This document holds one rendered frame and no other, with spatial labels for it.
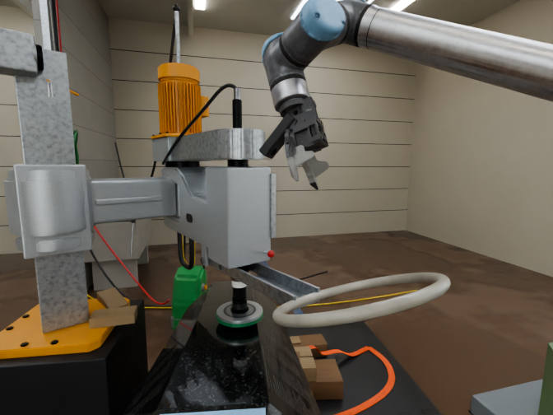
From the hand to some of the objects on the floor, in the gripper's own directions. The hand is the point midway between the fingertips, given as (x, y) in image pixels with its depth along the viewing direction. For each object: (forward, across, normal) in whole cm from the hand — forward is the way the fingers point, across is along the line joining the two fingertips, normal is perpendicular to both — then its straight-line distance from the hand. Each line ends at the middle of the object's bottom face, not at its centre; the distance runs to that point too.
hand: (305, 187), depth 72 cm
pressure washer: (+56, +180, +198) cm, 274 cm away
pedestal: (+91, +50, +175) cm, 204 cm away
